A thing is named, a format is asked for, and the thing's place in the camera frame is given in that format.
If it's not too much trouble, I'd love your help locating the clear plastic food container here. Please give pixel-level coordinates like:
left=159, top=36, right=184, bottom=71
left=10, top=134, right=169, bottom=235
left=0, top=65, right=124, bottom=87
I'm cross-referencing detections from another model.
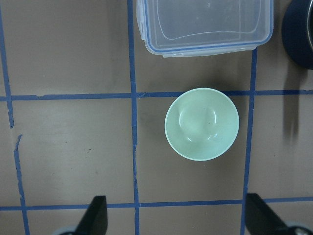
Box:
left=136, top=0, right=274, bottom=58

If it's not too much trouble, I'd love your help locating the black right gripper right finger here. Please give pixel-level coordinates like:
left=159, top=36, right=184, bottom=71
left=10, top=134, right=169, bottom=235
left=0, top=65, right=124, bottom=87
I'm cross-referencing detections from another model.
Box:
left=245, top=193, right=292, bottom=235

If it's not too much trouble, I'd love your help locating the light green bowl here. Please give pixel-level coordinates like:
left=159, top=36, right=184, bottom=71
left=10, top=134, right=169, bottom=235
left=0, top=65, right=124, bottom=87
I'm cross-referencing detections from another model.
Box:
left=164, top=88, right=240, bottom=161

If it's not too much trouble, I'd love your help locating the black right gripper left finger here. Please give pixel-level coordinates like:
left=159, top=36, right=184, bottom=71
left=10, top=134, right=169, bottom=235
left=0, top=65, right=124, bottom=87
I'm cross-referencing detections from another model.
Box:
left=74, top=196, right=108, bottom=235

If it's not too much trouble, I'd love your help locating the dark blue saucepan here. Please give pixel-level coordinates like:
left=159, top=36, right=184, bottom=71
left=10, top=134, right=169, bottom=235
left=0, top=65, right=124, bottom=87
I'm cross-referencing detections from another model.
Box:
left=281, top=0, right=313, bottom=70

